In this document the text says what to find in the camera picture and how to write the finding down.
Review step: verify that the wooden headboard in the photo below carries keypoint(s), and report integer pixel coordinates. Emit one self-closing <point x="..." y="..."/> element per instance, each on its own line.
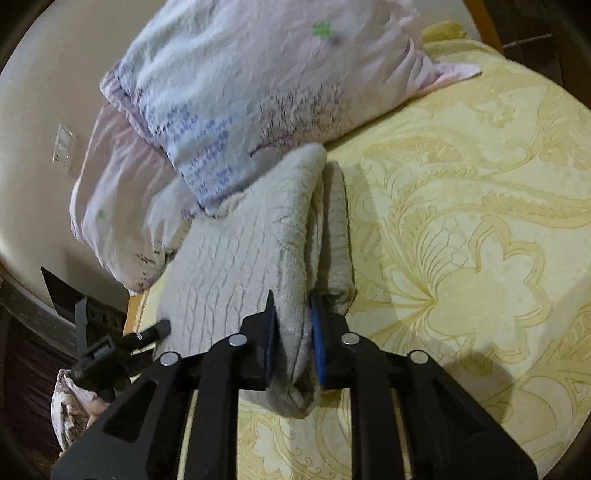
<point x="487" y="23"/>

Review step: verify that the floral pillow with tree print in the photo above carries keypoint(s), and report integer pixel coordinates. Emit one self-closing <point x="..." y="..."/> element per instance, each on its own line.
<point x="240" y="83"/>

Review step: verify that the orange wooden bed rail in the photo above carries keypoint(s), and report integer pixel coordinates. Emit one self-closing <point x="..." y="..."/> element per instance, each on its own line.
<point x="134" y="318"/>

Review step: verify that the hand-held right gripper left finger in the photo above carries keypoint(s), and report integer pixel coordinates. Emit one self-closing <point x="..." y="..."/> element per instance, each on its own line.
<point x="268" y="337"/>

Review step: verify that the pink floral pillow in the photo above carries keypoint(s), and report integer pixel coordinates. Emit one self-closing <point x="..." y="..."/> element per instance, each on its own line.
<point x="120" y="207"/>

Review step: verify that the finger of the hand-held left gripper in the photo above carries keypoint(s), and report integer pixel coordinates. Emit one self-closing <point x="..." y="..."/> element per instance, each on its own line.
<point x="150" y="332"/>

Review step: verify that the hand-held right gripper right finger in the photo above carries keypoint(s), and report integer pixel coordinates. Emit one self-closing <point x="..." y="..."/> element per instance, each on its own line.
<point x="317" y="339"/>

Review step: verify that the yellow patterned bedsheet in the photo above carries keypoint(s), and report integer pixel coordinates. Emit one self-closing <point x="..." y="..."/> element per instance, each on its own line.
<point x="461" y="230"/>

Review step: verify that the dark bedside furniture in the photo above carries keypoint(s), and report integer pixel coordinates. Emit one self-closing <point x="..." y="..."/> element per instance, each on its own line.
<point x="69" y="304"/>

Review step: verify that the dark wooden cabinet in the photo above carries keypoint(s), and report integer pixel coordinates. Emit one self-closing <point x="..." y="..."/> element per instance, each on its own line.
<point x="545" y="41"/>

